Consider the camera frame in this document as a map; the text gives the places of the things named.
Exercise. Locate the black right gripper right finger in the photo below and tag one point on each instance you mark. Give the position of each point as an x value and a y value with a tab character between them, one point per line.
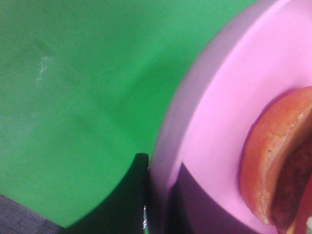
192	211

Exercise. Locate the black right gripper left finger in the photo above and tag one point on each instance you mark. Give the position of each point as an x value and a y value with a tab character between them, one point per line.
122	211

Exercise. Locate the pink round plate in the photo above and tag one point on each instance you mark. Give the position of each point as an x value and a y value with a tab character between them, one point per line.
260	54

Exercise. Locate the burger with lettuce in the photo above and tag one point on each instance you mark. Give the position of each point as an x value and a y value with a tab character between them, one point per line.
275	178

